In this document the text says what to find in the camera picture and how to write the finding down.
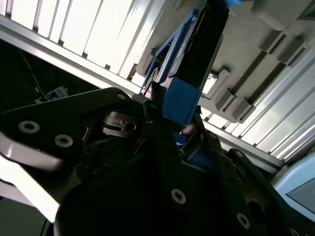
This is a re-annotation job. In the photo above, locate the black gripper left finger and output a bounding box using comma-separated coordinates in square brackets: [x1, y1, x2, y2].
[0, 82, 188, 205]

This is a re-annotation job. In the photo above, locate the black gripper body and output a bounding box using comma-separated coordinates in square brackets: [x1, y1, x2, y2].
[54, 151, 250, 236]

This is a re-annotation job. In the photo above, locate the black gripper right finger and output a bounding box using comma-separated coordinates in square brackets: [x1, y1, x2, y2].
[195, 107, 315, 236]

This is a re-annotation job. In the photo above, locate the hard disk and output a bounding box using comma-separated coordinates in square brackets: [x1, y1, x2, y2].
[140, 0, 242, 135]

